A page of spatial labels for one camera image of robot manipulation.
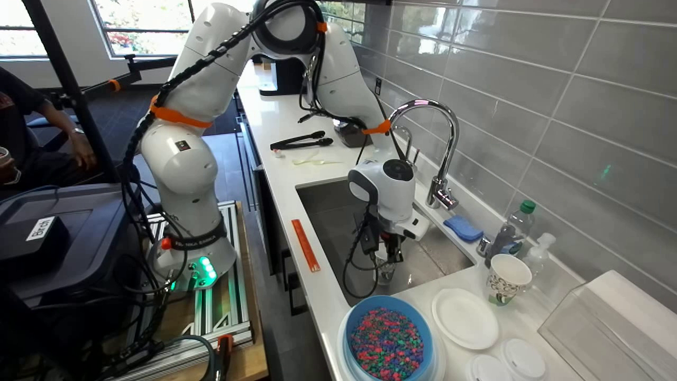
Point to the orange tape strip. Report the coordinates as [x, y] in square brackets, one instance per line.
[305, 243]

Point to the white plastic fork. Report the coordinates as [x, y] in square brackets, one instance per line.
[314, 162]

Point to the seated person in dark clothes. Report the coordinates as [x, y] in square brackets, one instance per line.
[22, 133]

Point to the window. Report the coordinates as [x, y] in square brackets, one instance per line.
[134, 24]

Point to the blue sponge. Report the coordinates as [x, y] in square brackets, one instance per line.
[465, 230]

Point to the green-capped soap bottle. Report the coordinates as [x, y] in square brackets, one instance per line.
[513, 233]

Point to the wooden base board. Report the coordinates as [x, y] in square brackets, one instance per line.
[249, 352]

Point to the clear plastic box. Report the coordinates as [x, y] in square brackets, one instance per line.
[614, 331]

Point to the blue bowl of colourful beads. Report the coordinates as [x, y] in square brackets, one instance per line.
[388, 341]

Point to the tall chrome gooseneck faucet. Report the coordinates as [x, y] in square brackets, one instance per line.
[444, 140]

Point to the person's hand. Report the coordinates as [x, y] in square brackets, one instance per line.
[82, 148]

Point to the black coffee machine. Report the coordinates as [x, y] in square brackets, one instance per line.
[289, 75]

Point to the stainless steel sink basin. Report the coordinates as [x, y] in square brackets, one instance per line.
[325, 213]

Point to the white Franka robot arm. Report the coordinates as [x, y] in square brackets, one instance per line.
[187, 170]

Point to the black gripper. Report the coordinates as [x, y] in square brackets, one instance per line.
[384, 235]

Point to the wall power outlet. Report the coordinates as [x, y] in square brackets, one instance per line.
[377, 86]

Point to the white round lid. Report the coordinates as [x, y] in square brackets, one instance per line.
[524, 359]
[487, 368]

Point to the dark plastic storage bin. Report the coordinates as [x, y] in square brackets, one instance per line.
[76, 240]

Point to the small chrome faucet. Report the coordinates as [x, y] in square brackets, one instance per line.
[408, 150]

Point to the white round plate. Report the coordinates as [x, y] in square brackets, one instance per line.
[467, 319]

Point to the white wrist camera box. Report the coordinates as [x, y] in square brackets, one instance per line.
[415, 224]

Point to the clear white-capped bottle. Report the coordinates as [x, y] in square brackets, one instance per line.
[541, 254]

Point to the black box with white label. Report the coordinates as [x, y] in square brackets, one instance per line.
[33, 243]

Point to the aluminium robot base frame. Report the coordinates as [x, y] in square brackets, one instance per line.
[224, 310]

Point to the white mug on counter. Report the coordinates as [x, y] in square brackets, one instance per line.
[508, 277]

